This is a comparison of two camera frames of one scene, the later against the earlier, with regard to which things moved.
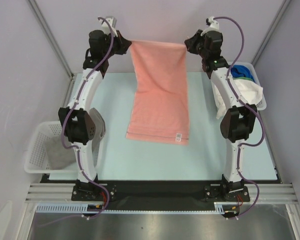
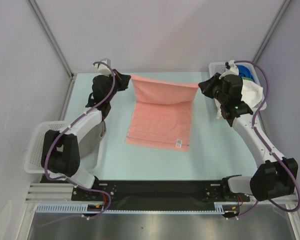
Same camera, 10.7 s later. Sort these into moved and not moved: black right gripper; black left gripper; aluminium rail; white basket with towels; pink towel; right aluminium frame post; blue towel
Moved: black left gripper; black right gripper; pink towel
Not moved: white basket with towels; aluminium rail; right aluminium frame post; blue towel
